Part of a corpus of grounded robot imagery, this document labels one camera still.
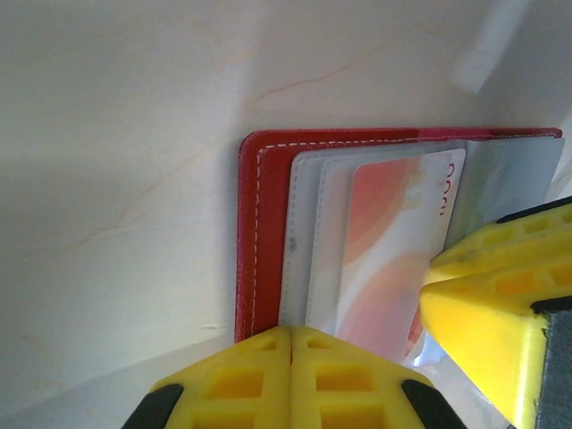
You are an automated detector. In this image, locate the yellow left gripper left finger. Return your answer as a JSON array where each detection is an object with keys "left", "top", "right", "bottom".
[{"left": 122, "top": 324, "right": 293, "bottom": 429}]

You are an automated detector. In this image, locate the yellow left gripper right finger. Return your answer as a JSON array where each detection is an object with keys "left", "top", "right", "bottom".
[{"left": 290, "top": 324, "right": 464, "bottom": 429}]

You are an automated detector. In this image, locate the orange white credit card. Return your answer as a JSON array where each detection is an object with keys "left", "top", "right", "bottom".
[{"left": 332, "top": 147, "right": 467, "bottom": 364}]

